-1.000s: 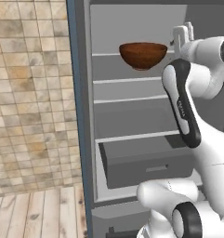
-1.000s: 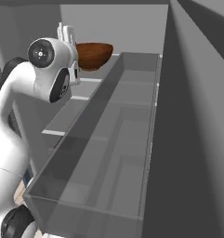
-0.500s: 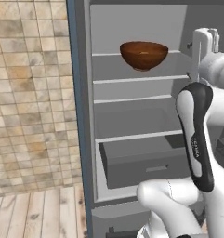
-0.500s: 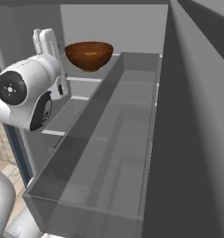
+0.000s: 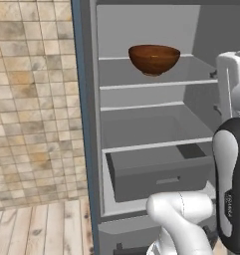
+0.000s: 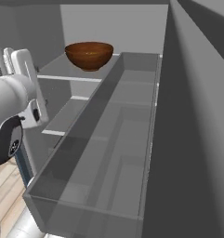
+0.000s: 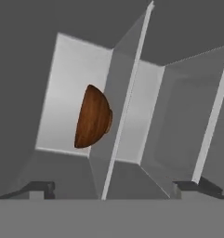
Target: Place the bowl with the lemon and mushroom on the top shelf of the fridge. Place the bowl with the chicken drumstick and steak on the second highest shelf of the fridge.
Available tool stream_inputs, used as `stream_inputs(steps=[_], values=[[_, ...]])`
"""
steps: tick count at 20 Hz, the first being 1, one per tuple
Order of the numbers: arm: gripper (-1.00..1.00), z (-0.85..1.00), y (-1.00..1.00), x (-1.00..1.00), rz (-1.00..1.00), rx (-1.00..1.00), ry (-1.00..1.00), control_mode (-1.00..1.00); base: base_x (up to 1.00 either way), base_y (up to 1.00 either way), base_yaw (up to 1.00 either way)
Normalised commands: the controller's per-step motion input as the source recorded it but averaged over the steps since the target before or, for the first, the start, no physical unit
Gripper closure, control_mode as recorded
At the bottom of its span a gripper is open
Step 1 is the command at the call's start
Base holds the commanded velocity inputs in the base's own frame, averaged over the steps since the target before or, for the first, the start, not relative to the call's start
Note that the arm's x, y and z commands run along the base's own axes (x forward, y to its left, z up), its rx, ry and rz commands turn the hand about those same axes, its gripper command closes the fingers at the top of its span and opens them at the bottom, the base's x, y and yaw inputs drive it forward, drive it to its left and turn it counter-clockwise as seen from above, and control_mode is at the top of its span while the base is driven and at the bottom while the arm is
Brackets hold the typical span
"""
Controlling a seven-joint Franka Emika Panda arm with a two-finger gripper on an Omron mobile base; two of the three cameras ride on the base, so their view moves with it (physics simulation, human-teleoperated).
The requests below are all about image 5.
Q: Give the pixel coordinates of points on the grey open fridge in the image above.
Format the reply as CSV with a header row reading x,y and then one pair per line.
x,y
88,99

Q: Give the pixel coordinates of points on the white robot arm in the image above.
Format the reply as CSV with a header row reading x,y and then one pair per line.
x,y
178,212

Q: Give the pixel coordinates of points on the brown wooden bowl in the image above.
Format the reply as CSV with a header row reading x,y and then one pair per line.
x,y
154,59

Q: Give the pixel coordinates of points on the grey fridge drawer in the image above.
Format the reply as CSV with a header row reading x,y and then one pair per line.
x,y
158,172

